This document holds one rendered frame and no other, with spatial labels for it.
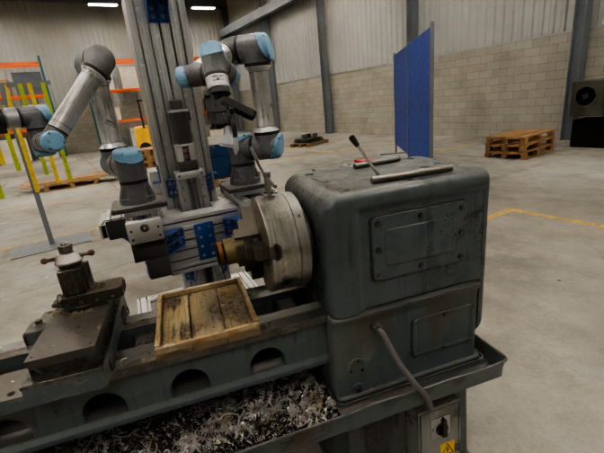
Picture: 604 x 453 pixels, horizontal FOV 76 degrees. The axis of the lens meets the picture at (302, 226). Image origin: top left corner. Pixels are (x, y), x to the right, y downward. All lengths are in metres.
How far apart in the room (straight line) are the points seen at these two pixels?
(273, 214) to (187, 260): 0.81
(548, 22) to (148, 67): 10.78
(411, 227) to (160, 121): 1.26
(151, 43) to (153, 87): 0.19
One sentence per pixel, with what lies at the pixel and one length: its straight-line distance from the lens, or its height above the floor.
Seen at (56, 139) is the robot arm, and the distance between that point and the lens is 1.69.
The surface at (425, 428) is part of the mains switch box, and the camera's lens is 1.60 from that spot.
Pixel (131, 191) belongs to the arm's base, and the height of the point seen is 1.22.
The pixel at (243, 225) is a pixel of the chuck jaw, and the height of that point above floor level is 1.15.
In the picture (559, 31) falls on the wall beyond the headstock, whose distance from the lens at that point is 11.78.
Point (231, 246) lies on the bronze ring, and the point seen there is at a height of 1.10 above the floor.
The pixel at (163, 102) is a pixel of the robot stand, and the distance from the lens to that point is 1.97.
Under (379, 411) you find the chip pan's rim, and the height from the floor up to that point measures 0.55.
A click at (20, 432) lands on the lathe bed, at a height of 0.71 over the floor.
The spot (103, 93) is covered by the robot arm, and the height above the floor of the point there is 1.63.
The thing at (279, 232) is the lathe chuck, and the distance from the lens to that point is 1.12.
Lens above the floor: 1.52
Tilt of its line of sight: 18 degrees down
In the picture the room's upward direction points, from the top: 6 degrees counter-clockwise
